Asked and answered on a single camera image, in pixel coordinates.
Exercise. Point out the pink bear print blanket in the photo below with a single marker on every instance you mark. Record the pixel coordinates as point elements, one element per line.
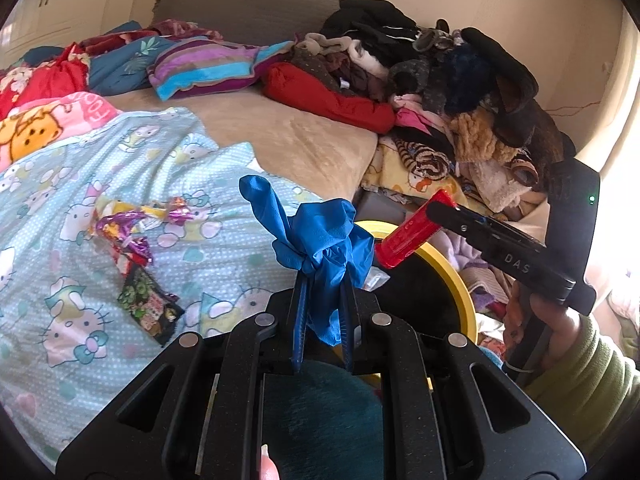
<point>40,125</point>

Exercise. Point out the red garment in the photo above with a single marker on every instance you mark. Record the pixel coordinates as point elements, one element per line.
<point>310,90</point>

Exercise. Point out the navy fuzzy garment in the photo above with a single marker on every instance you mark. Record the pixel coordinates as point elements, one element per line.
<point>470,70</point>

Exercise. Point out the tiger striped cloth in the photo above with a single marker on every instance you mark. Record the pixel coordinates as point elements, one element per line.
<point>425,160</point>

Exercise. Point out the yellow cartoon blanket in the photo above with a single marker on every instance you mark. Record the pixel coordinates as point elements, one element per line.
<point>400,180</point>

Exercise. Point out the red cylindrical tube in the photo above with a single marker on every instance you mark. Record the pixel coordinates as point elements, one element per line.
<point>405,240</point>

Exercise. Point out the grey knit garment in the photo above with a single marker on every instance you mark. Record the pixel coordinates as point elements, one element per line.
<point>415,75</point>

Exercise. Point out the red foil candy wrapper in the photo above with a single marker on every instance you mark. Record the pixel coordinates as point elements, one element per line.
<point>139,252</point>

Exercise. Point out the beige bed cover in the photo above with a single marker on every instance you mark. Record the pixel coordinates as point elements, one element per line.
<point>280,150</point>

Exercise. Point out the brown dotted garment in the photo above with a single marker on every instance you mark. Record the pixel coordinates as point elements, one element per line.
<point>320,67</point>

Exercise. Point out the blue rubber glove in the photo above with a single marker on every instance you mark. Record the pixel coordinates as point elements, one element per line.
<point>325,240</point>

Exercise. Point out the dark green snack packet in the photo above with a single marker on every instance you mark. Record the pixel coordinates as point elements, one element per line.
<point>150,305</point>

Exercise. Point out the yellow snack wrapper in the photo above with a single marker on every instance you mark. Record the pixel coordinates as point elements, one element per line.
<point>117,232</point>

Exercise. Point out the grey headboard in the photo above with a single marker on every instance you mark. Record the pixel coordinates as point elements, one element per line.
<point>240,10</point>

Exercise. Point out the dark red floral blanket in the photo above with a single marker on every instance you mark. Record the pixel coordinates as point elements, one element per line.
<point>170,27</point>

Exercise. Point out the light blue cat print sheet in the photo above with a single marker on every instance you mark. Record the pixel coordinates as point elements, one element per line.
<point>210,260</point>

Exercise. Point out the pink garment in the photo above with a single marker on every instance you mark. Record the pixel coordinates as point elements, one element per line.
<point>415,115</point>

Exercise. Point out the dark brown fuzzy garment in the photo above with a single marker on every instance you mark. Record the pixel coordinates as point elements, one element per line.
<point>505,70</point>

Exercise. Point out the white fleece garment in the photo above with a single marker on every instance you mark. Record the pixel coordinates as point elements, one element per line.
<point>370,57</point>

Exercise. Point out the person's left hand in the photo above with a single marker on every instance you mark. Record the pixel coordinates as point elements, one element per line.
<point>269,464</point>

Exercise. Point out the striped purple pillow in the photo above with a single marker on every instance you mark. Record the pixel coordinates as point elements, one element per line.
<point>210,67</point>

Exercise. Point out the cream wardrobe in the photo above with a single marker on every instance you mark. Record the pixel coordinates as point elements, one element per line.
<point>60,0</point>

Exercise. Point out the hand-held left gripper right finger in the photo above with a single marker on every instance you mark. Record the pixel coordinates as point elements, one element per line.
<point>350,320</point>

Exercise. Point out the lavender knit sweater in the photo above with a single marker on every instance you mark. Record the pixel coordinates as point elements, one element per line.
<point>470,255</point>

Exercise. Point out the purple foil candy wrapper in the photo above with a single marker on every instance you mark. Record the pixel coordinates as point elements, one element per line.
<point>131,220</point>

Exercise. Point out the black jacket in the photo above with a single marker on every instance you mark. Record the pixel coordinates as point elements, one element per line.
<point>370,20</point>

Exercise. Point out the blue leaf print quilt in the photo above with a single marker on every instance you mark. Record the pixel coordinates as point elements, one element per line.
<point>120,65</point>

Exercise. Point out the green sleeved right forearm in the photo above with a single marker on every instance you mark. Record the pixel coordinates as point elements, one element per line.
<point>590,390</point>

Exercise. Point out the beige fuzzy socks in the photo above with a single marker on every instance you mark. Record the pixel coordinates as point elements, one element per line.
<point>320,42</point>

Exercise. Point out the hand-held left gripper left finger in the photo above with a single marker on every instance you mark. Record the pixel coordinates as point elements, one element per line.
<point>299,320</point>

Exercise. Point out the pink foil candy wrapper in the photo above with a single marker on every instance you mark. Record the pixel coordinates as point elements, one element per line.
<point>177,208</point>

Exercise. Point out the tan fuzzy garment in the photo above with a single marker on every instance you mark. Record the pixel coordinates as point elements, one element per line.
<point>480,135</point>

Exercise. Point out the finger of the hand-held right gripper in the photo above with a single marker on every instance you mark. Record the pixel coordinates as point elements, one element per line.
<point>460,221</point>

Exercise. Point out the person's right hand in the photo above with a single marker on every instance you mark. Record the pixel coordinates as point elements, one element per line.
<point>560,327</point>

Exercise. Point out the grey fuzzy garment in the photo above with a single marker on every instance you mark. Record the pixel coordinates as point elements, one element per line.
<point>430,37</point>

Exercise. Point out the white fuzzy towel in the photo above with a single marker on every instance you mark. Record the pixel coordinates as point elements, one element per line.
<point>500,180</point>

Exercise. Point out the yellow rimmed black trash bin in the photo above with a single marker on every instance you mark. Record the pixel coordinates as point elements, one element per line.
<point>450,280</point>

